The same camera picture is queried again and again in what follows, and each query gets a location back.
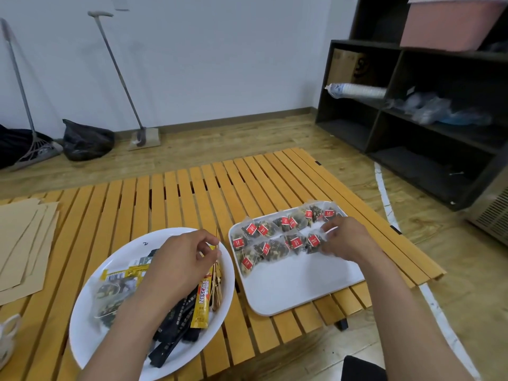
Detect person's right hand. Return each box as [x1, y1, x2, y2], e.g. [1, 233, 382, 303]
[319, 216, 380, 267]

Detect person's left hand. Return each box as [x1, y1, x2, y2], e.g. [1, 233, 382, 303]
[147, 229, 222, 314]

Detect red tag tea bag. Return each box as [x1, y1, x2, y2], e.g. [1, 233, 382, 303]
[304, 229, 331, 255]

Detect bunch of tan rubber bands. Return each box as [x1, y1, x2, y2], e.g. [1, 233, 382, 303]
[208, 233, 224, 313]

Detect yellow sachet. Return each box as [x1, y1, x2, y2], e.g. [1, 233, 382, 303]
[99, 265, 151, 283]

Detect pile of black coffee sticks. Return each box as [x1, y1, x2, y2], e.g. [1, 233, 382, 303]
[148, 288, 201, 369]

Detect white plastic tray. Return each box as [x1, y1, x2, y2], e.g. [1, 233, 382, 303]
[228, 200, 366, 317]

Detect row of tea bags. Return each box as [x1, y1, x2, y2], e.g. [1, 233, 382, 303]
[230, 201, 343, 277]

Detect person's left forearm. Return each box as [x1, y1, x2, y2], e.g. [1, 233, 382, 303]
[77, 289, 183, 381]

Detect person's right forearm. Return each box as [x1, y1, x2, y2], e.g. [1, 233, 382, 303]
[357, 252, 473, 381]

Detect person's black trousers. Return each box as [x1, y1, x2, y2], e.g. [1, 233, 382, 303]
[340, 355, 388, 381]

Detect white floor tape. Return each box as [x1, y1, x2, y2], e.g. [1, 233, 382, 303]
[374, 161, 483, 381]

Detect white round bowl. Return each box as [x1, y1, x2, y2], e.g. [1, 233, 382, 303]
[68, 227, 236, 381]

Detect black shelf unit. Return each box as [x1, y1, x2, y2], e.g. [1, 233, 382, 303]
[315, 0, 508, 212]

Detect sleeve of white paper cups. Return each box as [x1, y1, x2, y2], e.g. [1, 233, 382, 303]
[324, 83, 388, 101]

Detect small black garbage bag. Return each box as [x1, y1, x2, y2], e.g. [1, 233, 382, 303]
[62, 119, 116, 162]

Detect stack of brown envelopes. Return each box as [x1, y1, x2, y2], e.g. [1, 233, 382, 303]
[0, 198, 60, 307]

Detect brown cardboard box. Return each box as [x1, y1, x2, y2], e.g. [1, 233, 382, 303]
[326, 48, 368, 86]

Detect white teacup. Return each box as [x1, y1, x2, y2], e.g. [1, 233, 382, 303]
[0, 313, 23, 371]

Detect large black bag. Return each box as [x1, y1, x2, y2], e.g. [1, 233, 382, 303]
[0, 123, 55, 171]

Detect pink storage bin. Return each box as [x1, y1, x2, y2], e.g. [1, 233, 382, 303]
[400, 0, 508, 53]

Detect long-handled beige dustpan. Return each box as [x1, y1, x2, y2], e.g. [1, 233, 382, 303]
[87, 10, 161, 152]

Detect grey long-handled broom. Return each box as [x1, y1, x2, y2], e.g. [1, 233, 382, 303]
[0, 17, 64, 173]

